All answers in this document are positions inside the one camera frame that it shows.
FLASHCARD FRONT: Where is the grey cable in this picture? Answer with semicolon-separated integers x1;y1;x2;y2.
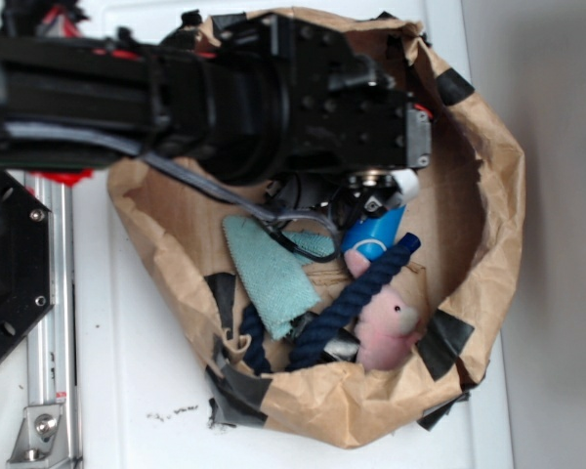
0;121;343;265

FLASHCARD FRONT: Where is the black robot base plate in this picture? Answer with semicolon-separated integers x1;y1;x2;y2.
0;171;52;364

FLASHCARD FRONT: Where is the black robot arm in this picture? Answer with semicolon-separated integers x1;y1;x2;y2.
0;12;432;188

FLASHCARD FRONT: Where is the dark blue rope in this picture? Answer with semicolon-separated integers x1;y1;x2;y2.
239;232;423;376

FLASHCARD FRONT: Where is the brown paper bag bin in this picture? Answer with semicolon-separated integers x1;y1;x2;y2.
107;7;525;448

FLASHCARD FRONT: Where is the light teal cloth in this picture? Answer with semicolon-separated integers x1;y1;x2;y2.
223;215;321;340

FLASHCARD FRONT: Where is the aluminium rail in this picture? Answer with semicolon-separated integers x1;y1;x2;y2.
24;174;82;468

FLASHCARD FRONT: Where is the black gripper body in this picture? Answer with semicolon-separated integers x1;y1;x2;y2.
272;17;432;220

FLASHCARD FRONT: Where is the pink plush toy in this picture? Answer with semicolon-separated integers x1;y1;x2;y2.
354;275;422;372

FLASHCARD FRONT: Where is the metal corner bracket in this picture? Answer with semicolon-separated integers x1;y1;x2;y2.
6;404;67;468

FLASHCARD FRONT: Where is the blue plastic bottle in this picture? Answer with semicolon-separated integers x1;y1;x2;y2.
341;206;406;262

